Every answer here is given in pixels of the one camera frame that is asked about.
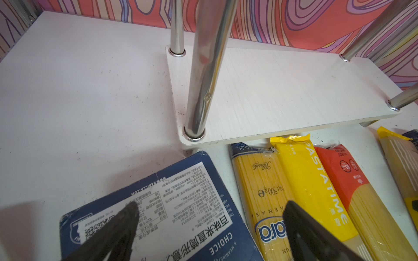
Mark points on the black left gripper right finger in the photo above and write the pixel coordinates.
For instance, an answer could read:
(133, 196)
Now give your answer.
(310, 241)

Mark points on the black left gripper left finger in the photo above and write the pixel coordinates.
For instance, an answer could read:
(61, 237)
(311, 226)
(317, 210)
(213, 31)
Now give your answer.
(113, 242)

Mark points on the dark blue spaghetti pack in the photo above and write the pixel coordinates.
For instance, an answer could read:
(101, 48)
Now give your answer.
(413, 136)

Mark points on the dark blue pasta box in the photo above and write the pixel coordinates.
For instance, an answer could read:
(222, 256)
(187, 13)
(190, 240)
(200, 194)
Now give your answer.
(185, 214)

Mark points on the yellow Pastatime spaghetti pack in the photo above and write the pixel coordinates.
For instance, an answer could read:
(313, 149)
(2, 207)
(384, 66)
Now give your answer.
(314, 192)

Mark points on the blue yellow Ankara spaghetti pack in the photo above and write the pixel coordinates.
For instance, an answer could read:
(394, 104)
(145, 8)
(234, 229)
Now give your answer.
(264, 191)

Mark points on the red spaghetti pack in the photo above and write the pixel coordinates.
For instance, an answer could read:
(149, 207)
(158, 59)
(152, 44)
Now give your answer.
(377, 228)

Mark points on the white two-tier shelf rack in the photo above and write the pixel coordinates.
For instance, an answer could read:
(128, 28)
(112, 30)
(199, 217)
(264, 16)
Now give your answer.
(225, 95)

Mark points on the aluminium frame profiles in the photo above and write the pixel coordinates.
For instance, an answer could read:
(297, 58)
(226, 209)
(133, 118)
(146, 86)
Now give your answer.
(27, 10)

